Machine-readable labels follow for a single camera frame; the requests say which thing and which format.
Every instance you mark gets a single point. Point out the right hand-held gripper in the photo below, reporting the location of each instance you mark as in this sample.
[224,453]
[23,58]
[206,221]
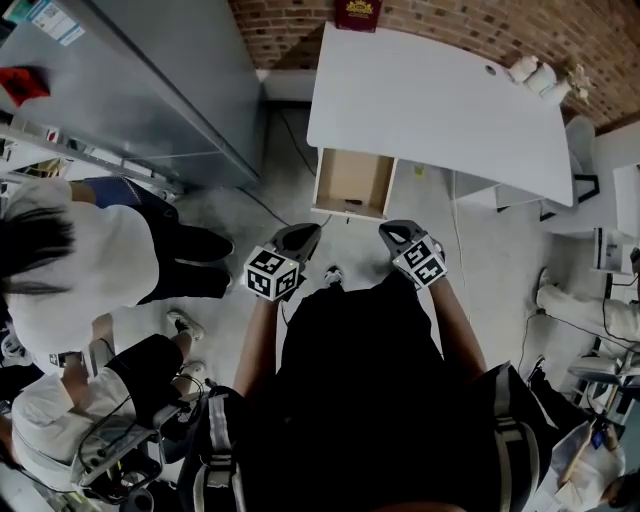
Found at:
[422,265]

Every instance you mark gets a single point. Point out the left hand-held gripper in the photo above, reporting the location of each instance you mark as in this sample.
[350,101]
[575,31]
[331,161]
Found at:
[270,275]

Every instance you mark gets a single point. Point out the white wooden drawer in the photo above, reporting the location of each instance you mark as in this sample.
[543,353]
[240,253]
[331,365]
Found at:
[350,177]

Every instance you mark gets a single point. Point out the person's left forearm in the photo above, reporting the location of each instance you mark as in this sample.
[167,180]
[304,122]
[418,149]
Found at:
[255,340]

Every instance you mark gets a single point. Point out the person's right forearm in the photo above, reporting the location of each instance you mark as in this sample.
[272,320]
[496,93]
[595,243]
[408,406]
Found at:
[455,330]

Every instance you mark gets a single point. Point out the person's white left shoe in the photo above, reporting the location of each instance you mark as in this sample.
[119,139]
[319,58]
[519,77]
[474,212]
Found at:
[333,276]

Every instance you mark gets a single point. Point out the yellow-green paper scrap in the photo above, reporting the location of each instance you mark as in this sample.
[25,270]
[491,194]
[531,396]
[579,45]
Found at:
[419,171]

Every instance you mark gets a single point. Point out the person's black clothing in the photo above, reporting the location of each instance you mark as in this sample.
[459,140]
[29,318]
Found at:
[360,400]

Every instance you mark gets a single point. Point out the white desk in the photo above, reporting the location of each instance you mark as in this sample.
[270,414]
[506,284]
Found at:
[440,110]

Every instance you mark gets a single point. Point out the blue fabric bag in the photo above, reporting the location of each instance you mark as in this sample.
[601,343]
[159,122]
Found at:
[112,192]

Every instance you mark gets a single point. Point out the grey chair with black legs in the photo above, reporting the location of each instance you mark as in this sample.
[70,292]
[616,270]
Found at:
[582,145]

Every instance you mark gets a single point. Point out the silver refrigerator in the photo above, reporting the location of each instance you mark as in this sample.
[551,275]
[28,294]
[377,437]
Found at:
[140,90]

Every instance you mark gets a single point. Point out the grey office chair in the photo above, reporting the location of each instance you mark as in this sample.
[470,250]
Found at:
[115,445]

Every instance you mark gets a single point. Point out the small dried flower plant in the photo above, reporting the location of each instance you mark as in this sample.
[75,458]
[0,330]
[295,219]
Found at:
[580,80]

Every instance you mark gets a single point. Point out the dark red box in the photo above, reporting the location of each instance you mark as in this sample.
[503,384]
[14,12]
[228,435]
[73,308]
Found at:
[356,15]

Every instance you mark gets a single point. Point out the red cloth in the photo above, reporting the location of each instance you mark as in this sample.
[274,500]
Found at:
[22,86]

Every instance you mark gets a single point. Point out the white and blue label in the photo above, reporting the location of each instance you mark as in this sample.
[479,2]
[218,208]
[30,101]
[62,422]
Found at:
[57,22]

